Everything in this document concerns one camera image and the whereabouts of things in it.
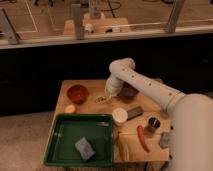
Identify black handled fork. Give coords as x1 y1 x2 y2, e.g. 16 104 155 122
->
95 96 111 104

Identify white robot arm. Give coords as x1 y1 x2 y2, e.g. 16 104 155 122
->
105 58 213 171

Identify green plastic tray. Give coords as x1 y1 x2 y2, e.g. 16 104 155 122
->
44 114 114 167

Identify purple bowl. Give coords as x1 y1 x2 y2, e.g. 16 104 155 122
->
119 83 138 99

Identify orange bowl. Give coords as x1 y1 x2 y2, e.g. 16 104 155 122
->
67 84 89 104

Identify white cup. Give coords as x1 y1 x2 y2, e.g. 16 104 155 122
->
112 108 128 126

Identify grey rectangular block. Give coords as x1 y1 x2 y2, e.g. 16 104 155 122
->
127 106 144 120

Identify small yellow round object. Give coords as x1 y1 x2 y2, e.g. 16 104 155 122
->
65 105 77 113

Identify red chili pepper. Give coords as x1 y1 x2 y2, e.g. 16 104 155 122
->
137 125 150 153

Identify metal cup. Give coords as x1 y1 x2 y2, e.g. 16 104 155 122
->
148 117 161 133

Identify wooden board in background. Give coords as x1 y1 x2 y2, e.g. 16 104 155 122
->
63 18 131 36

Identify blue sponge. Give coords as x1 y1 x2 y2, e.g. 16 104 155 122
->
75 137 96 161

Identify blue cloth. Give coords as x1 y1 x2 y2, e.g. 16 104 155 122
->
159 132 170 149

